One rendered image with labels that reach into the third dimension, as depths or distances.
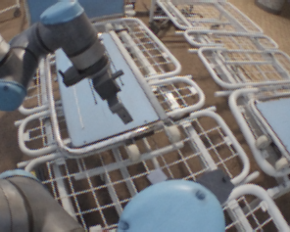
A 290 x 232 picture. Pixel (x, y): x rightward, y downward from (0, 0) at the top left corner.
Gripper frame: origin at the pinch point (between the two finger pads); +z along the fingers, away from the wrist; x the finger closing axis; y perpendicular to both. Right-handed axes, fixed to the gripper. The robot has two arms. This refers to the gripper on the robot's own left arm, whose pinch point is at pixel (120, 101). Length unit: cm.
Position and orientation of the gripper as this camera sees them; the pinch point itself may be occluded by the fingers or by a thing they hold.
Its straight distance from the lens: 65.8
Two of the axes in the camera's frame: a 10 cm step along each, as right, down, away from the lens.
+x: -3.1, -6.7, 6.8
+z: 3.6, 5.8, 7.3
